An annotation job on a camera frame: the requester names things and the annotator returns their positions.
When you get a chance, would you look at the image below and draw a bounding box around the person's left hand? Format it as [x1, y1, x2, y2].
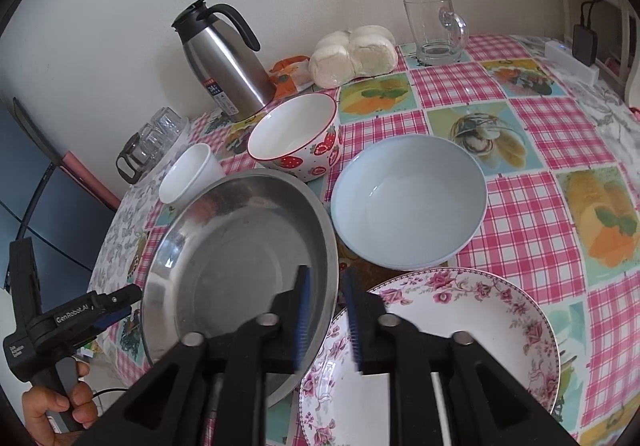
[22, 361, 99, 441]

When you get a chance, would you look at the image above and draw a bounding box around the blue cabinet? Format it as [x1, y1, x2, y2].
[0, 101, 119, 289]

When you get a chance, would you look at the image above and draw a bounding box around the strawberry print bowl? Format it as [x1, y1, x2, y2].
[247, 93, 343, 183]

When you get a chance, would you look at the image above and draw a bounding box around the pink floral plate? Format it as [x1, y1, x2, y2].
[298, 267, 561, 446]

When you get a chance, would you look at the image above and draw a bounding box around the stainless steel thermos jug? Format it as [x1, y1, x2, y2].
[172, 0, 279, 123]

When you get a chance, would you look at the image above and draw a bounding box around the bag of steamed buns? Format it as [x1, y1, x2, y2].
[308, 25, 400, 90]

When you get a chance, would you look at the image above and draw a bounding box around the white power strip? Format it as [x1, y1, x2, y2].
[544, 40, 599, 86]

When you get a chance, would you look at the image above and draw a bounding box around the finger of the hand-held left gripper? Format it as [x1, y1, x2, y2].
[97, 305, 134, 328]
[106, 283, 144, 310]

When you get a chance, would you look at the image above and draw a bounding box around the clear glass mug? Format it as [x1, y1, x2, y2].
[403, 0, 470, 66]

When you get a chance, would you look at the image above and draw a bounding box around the stainless steel plate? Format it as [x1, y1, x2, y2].
[141, 169, 340, 408]

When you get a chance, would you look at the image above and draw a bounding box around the orange snack packet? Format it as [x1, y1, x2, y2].
[269, 55, 316, 98]

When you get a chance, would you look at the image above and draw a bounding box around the white bowl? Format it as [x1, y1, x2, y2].
[158, 143, 227, 207]

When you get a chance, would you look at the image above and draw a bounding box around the pink checkered tablecloth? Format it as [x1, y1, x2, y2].
[87, 33, 640, 446]

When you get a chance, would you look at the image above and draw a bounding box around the light blue bowl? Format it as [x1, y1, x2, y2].
[331, 135, 488, 271]

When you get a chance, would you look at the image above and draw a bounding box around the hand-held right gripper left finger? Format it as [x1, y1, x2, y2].
[102, 265, 313, 446]

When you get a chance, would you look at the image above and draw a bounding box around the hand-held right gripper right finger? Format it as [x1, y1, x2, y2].
[341, 267, 573, 446]

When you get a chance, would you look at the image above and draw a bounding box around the black charger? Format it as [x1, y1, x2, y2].
[572, 24, 599, 66]

